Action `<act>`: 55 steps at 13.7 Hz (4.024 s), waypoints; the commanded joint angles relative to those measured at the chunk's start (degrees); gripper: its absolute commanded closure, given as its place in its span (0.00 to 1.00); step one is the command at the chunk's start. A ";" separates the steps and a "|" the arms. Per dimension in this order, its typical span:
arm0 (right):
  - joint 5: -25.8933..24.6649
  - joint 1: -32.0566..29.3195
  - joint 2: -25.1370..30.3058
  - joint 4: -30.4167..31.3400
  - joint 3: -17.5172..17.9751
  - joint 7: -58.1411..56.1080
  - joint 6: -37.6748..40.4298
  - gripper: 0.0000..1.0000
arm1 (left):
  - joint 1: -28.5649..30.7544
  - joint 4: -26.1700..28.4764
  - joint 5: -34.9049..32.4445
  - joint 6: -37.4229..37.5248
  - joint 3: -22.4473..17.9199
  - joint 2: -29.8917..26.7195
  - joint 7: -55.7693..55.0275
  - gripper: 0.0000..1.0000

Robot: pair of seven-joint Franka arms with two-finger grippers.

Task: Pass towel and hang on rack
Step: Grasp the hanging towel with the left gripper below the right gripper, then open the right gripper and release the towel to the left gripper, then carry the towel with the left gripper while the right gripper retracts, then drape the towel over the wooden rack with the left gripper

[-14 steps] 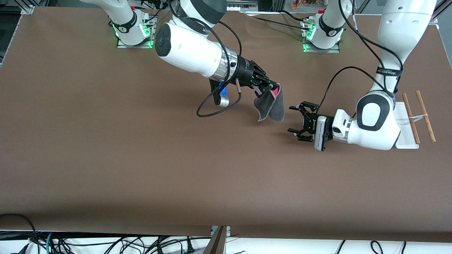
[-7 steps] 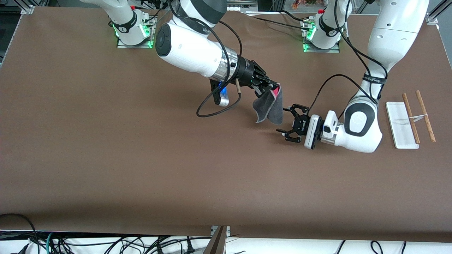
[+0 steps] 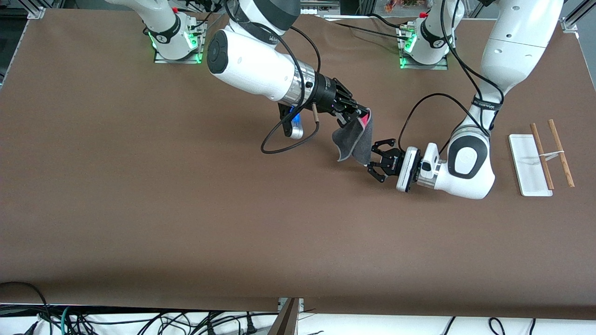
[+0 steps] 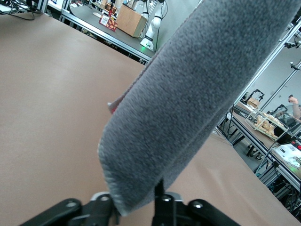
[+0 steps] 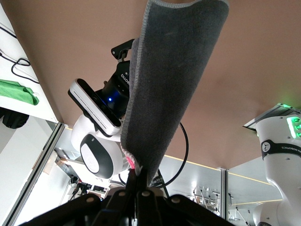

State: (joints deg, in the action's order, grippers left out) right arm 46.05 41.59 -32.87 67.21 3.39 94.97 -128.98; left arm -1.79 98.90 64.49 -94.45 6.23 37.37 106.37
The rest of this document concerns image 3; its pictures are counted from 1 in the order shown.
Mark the grey towel with pink underside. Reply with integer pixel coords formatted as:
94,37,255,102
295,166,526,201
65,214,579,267
332,108,374,166

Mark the grey device with white connectors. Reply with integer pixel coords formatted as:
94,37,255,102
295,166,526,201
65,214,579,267
300,0,340,15

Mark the orange object behind table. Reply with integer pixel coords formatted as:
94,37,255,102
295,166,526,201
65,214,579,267
386,0,431,13

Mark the wooden chopsticks pair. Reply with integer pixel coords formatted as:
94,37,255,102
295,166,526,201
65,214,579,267
548,119,575,188
530,123,555,190

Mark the brown table leg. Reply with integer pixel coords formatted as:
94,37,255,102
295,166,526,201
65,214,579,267
268,298,301,335

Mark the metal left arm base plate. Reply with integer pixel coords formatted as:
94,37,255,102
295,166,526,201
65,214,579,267
399,26,449,71

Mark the long black table cable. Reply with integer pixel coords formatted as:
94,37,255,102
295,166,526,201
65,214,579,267
321,16,413,42

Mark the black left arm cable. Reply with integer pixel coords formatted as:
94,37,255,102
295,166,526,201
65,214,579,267
398,0,506,157

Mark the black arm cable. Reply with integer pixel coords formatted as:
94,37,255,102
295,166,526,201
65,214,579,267
260,23,323,154
398,0,506,157

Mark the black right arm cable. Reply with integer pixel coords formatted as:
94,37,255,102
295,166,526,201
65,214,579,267
260,23,323,154

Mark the short black table cable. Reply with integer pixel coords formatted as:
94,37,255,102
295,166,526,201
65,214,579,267
370,13,408,31

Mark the white rack base plate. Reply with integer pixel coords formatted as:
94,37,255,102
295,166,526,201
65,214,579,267
508,134,553,197

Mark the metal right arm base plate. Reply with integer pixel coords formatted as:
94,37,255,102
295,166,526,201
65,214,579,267
154,21,206,64

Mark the black floor cable tangle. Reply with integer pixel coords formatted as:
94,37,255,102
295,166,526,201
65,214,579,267
14,311,280,335

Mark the black looped floor cable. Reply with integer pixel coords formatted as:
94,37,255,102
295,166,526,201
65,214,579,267
0,281,50,322

